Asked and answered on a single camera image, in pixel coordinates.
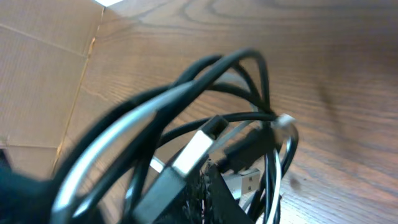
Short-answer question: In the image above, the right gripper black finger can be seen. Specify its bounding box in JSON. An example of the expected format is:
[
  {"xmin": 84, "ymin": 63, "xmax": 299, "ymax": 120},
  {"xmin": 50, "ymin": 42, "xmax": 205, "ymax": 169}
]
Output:
[{"xmin": 174, "ymin": 162, "xmax": 253, "ymax": 224}]

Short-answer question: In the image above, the cardboard box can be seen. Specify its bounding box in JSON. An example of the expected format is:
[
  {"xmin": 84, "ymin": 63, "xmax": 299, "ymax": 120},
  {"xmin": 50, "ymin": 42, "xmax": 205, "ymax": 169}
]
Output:
[{"xmin": 1, "ymin": 0, "xmax": 103, "ymax": 179}]

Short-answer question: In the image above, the white USB cable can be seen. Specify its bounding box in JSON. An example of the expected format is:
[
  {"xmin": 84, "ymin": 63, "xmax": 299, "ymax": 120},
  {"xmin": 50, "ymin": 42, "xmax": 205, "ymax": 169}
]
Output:
[{"xmin": 49, "ymin": 81, "xmax": 297, "ymax": 224}]

